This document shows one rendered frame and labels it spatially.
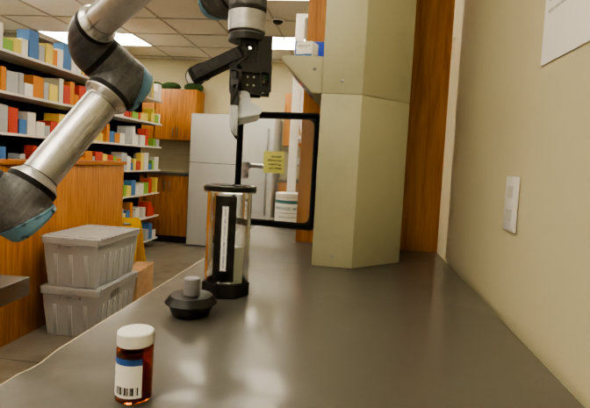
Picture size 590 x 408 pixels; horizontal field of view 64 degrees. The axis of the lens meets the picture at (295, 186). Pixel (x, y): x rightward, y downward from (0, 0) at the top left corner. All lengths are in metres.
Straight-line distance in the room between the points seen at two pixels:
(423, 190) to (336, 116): 0.52
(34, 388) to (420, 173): 1.32
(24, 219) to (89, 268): 2.20
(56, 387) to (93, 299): 2.73
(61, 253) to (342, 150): 2.47
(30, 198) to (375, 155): 0.86
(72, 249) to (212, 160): 3.40
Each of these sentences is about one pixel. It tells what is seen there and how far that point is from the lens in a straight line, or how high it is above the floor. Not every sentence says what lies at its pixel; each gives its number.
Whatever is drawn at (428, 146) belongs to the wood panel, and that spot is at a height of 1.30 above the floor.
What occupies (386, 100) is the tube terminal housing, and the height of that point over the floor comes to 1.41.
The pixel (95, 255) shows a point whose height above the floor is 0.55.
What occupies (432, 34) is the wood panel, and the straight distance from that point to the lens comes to 1.74.
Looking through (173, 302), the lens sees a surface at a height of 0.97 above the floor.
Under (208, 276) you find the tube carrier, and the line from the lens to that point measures 0.99.
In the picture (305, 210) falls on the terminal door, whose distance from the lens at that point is 1.62.
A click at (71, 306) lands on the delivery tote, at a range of 3.48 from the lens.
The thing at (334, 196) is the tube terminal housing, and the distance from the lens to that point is 1.29.
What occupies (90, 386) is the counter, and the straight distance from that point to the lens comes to 0.66.
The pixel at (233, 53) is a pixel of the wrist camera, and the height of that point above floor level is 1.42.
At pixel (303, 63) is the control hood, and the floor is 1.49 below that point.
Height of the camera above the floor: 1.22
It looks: 3 degrees down
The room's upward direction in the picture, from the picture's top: 3 degrees clockwise
